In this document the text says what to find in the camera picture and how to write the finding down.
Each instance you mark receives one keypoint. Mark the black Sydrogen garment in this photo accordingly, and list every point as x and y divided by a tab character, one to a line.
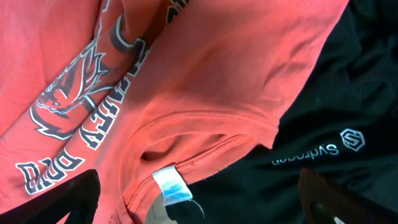
343	125

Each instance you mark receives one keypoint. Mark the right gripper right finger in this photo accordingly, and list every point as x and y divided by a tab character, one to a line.
323	201

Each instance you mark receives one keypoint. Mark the red printed t-shirt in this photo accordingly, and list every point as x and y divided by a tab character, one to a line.
129	88

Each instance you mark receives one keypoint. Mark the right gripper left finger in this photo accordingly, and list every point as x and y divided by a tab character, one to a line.
74	201

